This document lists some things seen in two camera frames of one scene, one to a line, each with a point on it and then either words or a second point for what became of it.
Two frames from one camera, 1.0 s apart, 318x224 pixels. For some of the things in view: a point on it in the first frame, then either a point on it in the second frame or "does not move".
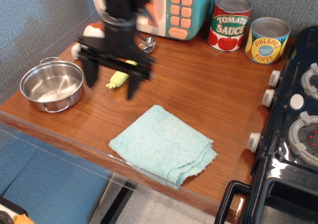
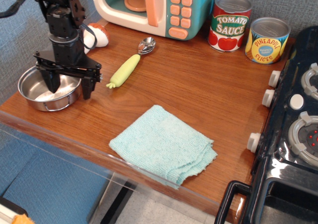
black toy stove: (284, 186) does not move
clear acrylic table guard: (47, 177) does not move
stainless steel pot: (52, 84) does not move
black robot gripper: (118, 48) -> (67, 56)
